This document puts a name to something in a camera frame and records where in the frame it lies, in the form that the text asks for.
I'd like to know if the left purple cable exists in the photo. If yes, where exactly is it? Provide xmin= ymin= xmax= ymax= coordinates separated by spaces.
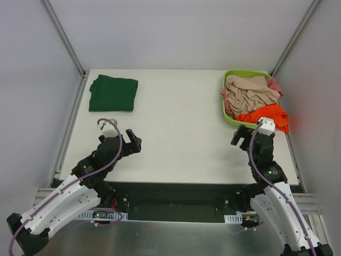
xmin=9 ymin=118 xmax=124 ymax=256

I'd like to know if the pink t shirt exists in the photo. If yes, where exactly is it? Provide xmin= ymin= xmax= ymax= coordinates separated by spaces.
xmin=220 ymin=77 xmax=284 ymax=113

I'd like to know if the white cable duct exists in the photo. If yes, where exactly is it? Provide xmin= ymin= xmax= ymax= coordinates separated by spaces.
xmin=224 ymin=214 xmax=243 ymax=225
xmin=74 ymin=210 xmax=128 ymax=222

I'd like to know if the folded green t shirt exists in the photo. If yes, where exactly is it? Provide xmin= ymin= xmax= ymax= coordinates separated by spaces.
xmin=88 ymin=75 xmax=139 ymax=112

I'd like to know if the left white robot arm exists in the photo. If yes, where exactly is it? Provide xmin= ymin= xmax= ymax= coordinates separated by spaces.
xmin=6 ymin=129 xmax=142 ymax=255

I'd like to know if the left aluminium frame post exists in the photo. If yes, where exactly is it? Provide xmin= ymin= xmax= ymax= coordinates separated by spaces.
xmin=40 ymin=0 xmax=86 ymax=78

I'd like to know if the orange t shirt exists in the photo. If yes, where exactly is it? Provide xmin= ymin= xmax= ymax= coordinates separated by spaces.
xmin=236 ymin=104 xmax=290 ymax=133

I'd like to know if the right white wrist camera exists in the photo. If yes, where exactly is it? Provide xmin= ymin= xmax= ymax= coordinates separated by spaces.
xmin=257 ymin=117 xmax=275 ymax=136

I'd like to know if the beige t shirt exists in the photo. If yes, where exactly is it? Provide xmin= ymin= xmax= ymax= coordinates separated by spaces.
xmin=225 ymin=74 xmax=280 ymax=117

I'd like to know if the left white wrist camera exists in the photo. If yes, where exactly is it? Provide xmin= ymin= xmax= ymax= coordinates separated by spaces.
xmin=97 ymin=121 xmax=118 ymax=138

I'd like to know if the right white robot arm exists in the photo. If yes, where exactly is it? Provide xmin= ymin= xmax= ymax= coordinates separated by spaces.
xmin=230 ymin=119 xmax=333 ymax=255

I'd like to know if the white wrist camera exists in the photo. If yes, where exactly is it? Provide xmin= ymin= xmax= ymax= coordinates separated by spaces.
xmin=257 ymin=117 xmax=275 ymax=136
xmin=97 ymin=121 xmax=118 ymax=138

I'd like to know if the left white cable duct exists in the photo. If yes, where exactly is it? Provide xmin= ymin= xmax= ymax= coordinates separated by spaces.
xmin=74 ymin=210 xmax=128 ymax=222

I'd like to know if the green plastic basket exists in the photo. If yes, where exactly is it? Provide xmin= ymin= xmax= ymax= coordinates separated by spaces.
xmin=222 ymin=69 xmax=280 ymax=128

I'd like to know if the right aluminium frame post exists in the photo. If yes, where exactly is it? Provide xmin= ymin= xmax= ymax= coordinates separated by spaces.
xmin=270 ymin=0 xmax=322 ymax=77

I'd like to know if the aluminium frame post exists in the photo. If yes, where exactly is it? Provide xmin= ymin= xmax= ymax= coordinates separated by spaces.
xmin=40 ymin=0 xmax=86 ymax=78
xmin=270 ymin=0 xmax=322 ymax=77

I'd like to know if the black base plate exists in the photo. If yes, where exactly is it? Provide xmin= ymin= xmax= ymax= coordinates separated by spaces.
xmin=99 ymin=182 xmax=269 ymax=223

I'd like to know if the right white cable duct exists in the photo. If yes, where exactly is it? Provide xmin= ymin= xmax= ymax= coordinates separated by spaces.
xmin=224 ymin=214 xmax=243 ymax=225

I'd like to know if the front aluminium rail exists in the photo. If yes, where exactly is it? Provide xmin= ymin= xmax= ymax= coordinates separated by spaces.
xmin=33 ymin=188 xmax=322 ymax=215

